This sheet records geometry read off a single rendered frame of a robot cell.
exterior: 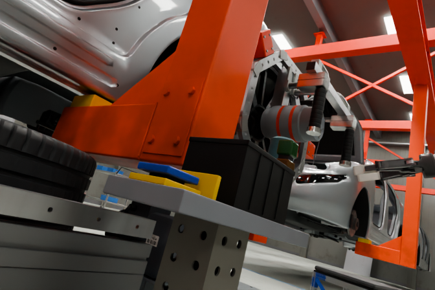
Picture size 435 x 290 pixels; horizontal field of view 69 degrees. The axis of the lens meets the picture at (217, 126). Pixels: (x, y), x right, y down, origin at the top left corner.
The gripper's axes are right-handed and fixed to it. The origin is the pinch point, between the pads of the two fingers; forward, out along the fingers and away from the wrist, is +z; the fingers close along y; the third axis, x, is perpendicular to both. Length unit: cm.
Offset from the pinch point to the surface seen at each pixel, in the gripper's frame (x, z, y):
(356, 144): -135, 33, -330
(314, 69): -27.8, 6.6, 26.3
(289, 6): -646, 162, -545
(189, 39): -27, 32, 58
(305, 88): -23.6, 10.6, 23.3
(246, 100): -20.5, 28.5, 30.0
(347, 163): -7.2, 5.8, -9.6
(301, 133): -15.0, 17.4, 8.5
